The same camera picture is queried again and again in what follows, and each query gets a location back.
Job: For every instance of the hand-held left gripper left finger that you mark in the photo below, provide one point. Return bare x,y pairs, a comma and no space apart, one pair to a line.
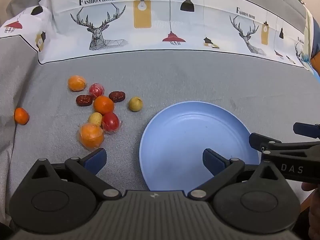
96,158

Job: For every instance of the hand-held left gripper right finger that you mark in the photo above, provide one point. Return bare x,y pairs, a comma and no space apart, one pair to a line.
212,158

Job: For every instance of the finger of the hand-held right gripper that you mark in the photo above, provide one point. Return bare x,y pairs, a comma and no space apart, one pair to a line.
257,140
306,130

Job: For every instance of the plastic-wrapped red fruit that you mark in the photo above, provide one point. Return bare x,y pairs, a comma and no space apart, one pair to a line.
110,122
96,91

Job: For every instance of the yellow-green round fruit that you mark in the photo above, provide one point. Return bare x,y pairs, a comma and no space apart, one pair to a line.
135,104
95,119

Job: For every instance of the blue plate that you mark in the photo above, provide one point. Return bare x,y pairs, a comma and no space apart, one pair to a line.
180,132

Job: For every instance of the orange mandarin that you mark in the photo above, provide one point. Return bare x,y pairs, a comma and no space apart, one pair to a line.
21,116
104,104

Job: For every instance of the dried red date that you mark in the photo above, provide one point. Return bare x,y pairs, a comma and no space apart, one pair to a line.
117,96
84,100

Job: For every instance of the person's right hand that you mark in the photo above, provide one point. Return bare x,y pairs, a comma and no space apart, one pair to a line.
310,187

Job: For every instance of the plastic-wrapped orange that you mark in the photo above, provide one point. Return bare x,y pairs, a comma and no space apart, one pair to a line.
77,83
91,136

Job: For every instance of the orange pillow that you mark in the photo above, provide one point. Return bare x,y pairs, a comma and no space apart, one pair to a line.
316,63

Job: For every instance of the blue pillow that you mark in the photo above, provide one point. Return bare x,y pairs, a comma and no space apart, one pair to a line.
315,37

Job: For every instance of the white printed cloth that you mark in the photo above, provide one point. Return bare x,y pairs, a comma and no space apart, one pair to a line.
155,37

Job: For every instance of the wooden bed frame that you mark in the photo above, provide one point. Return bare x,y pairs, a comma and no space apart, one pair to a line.
304,202

